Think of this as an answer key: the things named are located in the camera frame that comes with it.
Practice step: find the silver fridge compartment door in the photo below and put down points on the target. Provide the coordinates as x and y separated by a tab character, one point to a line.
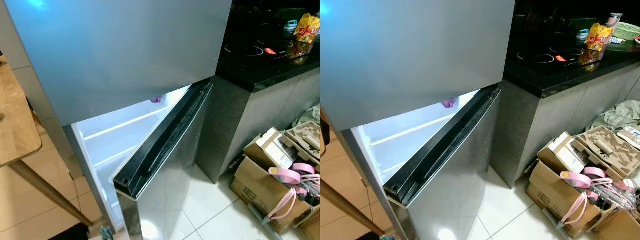
450	200
170	190

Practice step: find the silver fridge cabinet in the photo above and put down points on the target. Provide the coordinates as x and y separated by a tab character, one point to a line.
372	127
92	122

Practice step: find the glass fridge shelf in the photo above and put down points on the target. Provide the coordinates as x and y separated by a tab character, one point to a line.
415	125
400	155
130	120
120	152

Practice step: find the grey green crumpled cloth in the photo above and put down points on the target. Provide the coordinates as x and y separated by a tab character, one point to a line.
617	117
310	117

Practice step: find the pink tape roll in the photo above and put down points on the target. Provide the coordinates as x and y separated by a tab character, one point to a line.
303	168
595	172
575	180
285	176

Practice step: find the open white-lined cardboard box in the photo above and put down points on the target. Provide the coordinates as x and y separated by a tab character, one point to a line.
555	155
265	150

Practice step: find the black induction cooktop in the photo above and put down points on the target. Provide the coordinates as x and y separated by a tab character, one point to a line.
270	51
560	58

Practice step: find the light wooden dining table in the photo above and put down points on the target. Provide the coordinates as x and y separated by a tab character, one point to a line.
345	202
15	115

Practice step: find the yellow red snack bag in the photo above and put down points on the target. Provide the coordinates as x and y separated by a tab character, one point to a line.
599	37
306	29

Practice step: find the large brown cardboard box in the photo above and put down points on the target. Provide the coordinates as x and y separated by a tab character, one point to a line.
550	192
255	187

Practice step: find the blue white small packet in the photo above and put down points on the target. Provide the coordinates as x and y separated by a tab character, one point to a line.
291	26
582	34

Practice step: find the plain brown cardboard box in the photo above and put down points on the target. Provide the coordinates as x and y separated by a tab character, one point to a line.
617	227
311	227

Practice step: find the silver freezer door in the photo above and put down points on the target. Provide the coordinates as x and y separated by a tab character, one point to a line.
410	50
120	50

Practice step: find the small purple bowl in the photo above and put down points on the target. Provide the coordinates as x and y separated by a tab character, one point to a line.
448	103
157	99

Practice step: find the black carpet floor mat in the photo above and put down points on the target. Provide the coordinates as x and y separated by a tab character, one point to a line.
70	232

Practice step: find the pink tumbler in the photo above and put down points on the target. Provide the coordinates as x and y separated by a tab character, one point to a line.
614	20

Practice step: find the white labelled parcel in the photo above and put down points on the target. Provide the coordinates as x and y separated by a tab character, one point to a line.
631	136

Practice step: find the green plastic basket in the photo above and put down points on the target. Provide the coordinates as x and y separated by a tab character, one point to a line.
627	31

